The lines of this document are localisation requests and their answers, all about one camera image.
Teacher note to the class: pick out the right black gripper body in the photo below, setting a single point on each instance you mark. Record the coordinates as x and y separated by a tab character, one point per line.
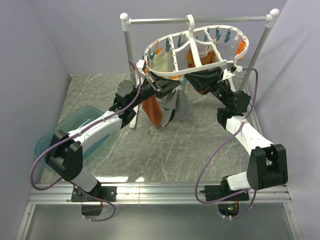
217	87

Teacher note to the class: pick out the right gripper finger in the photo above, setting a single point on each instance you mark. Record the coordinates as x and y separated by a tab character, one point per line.
210	73
197	82

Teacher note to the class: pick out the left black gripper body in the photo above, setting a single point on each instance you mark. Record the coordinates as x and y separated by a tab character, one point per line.
158	90

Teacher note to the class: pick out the teal clip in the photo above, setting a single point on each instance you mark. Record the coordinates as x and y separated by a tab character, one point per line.
184	82

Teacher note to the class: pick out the grey underwear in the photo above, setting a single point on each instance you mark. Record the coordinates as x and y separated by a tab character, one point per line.
176	107

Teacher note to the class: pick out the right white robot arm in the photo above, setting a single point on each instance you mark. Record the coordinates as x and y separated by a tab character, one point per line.
267	166

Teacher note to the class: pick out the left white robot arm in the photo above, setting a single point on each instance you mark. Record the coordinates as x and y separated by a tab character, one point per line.
66	152

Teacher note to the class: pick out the orange underwear on right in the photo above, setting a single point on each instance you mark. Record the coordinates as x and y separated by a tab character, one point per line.
206	57

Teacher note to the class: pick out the orange underwear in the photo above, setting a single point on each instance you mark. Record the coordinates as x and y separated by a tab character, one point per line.
153	110
206	57

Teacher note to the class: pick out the orange underwear on left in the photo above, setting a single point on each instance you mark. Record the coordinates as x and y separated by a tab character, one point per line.
153	110

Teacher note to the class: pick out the cream underwear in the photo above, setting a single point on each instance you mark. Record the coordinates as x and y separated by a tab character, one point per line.
163	62

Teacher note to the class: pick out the white oval clip hanger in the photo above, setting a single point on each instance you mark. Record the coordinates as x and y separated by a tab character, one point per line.
223	38

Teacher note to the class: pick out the orange clip front right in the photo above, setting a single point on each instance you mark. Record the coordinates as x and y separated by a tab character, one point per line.
241	50

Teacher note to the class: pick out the white metal drying rack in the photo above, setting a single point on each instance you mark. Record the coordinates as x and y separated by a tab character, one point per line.
236	102

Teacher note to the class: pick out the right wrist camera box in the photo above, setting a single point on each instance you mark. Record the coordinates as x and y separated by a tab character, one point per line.
232	67

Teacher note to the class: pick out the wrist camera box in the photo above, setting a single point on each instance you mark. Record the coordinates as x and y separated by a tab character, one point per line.
142	67
232	67

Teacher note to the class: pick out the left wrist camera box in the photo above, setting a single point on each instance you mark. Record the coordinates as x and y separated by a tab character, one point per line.
142	67

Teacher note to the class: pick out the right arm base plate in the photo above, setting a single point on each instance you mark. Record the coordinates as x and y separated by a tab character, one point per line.
215	192

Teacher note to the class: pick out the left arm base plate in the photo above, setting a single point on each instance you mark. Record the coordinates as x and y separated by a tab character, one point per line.
107	193

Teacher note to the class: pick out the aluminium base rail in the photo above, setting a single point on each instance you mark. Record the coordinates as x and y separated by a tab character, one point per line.
159	211

